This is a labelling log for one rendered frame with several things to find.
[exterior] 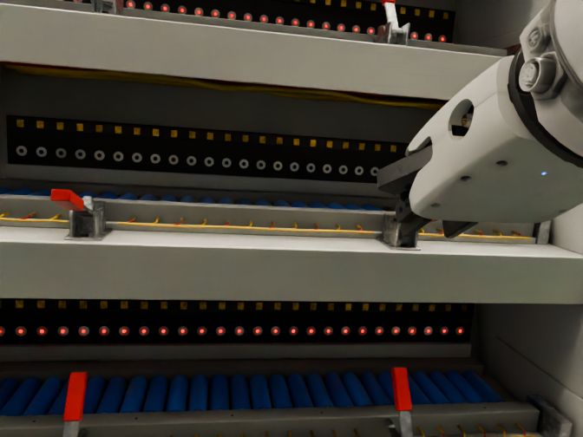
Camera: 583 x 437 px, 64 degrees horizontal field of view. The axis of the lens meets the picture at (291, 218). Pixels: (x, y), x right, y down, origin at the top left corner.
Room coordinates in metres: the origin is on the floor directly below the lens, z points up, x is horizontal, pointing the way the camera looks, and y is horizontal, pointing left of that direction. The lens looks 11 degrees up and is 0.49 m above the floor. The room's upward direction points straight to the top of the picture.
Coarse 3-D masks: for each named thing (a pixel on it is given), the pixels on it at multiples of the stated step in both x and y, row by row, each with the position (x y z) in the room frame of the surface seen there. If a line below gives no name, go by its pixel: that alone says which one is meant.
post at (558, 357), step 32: (480, 0) 0.57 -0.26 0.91; (512, 0) 0.51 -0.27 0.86; (544, 0) 0.46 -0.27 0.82; (480, 32) 0.57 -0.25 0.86; (512, 32) 0.51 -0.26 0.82; (480, 320) 0.62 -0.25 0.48; (512, 320) 0.56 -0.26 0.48; (544, 320) 0.50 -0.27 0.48; (576, 320) 0.46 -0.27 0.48; (544, 352) 0.51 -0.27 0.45; (576, 352) 0.46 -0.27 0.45; (576, 384) 0.47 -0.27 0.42
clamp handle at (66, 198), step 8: (56, 192) 0.30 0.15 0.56; (64, 192) 0.30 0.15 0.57; (72, 192) 0.30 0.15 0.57; (56, 200) 0.30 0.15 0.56; (64, 200) 0.30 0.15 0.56; (72, 200) 0.30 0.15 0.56; (80, 200) 0.32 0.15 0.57; (88, 200) 0.36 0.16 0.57; (64, 208) 0.32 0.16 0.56; (72, 208) 0.32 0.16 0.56; (80, 208) 0.33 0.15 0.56; (88, 208) 0.35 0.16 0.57; (88, 216) 0.37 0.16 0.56
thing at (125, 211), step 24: (0, 216) 0.38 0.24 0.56; (24, 216) 0.39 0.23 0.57; (48, 216) 0.39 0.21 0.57; (120, 216) 0.40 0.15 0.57; (144, 216) 0.41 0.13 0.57; (168, 216) 0.41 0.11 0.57; (192, 216) 0.41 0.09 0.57; (216, 216) 0.42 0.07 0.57; (240, 216) 0.42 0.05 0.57; (264, 216) 0.42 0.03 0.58; (288, 216) 0.43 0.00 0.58; (312, 216) 0.43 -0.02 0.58; (336, 216) 0.43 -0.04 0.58; (360, 216) 0.44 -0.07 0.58
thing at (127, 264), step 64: (320, 192) 0.56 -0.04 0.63; (384, 192) 0.57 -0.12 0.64; (0, 256) 0.35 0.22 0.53; (64, 256) 0.36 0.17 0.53; (128, 256) 0.36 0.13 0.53; (192, 256) 0.37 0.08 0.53; (256, 256) 0.38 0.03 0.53; (320, 256) 0.39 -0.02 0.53; (384, 256) 0.40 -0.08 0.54; (448, 256) 0.41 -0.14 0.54; (512, 256) 0.42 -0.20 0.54; (576, 256) 0.43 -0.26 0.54
